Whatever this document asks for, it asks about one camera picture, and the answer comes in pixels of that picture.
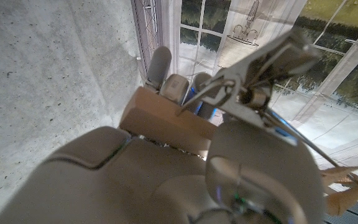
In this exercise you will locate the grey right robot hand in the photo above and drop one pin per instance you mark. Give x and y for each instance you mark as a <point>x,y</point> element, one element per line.
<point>135,186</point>

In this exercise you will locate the wooden stick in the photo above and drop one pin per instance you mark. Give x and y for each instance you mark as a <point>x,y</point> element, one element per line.
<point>163,121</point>

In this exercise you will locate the beige elastic arm wrap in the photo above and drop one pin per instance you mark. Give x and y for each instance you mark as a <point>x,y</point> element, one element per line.
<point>342,193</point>

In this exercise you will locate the printed window backdrop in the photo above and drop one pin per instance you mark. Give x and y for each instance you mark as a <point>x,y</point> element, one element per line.
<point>337,93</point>

